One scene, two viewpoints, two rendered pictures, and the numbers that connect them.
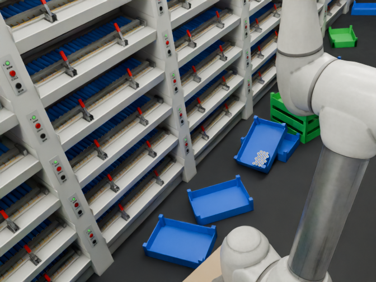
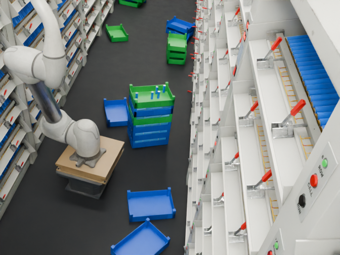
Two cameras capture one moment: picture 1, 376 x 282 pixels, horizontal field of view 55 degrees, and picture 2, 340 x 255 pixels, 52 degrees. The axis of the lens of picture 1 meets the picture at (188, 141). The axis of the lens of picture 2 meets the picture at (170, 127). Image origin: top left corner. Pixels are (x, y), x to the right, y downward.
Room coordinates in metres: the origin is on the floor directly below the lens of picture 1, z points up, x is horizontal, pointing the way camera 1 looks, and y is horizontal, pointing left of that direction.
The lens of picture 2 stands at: (2.18, -0.83, 1.95)
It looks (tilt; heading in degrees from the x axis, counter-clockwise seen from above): 40 degrees down; 136
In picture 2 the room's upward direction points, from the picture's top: 9 degrees clockwise
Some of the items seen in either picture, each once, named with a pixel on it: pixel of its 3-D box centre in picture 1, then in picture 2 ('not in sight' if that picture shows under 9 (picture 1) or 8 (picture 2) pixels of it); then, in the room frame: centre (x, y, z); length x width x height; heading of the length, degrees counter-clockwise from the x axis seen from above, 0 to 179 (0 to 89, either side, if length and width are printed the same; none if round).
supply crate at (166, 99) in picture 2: not in sight; (151, 94); (0.52, 0.51, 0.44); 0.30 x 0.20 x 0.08; 68
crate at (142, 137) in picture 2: not in sight; (148, 127); (0.52, 0.51, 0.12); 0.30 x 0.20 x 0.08; 68
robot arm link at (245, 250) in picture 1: (247, 259); (85, 135); (0.68, -0.12, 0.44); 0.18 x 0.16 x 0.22; 32
